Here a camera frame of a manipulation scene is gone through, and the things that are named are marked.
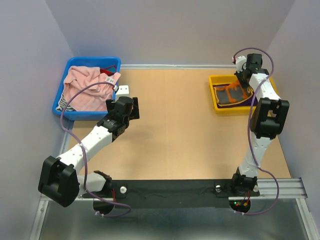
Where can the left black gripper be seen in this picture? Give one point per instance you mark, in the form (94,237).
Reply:
(134,114)

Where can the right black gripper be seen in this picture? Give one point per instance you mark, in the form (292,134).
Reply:
(239,74)

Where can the pink towel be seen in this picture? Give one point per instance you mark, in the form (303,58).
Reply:
(86,89)

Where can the orange towel with grey spots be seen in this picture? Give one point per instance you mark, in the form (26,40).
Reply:
(232,93)

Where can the purple towel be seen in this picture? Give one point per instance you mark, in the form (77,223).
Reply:
(246,103)

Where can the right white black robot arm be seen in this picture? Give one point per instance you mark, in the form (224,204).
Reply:
(267,116)

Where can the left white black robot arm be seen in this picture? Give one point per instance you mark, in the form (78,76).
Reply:
(105,132)

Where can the red teal towel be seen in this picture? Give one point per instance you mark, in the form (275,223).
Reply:
(109,71)

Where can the yellow plastic tray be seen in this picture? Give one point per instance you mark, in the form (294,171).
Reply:
(225,110)

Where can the grey white striped towel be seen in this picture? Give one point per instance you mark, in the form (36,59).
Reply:
(62,103)

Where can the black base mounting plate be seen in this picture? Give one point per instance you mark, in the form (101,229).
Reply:
(165,194)

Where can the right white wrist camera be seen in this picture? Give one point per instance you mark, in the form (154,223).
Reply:
(240,63)

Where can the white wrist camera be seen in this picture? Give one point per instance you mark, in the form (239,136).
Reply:
(240,63)
(122,91)

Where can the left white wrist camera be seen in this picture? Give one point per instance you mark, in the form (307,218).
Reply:
(122,91)

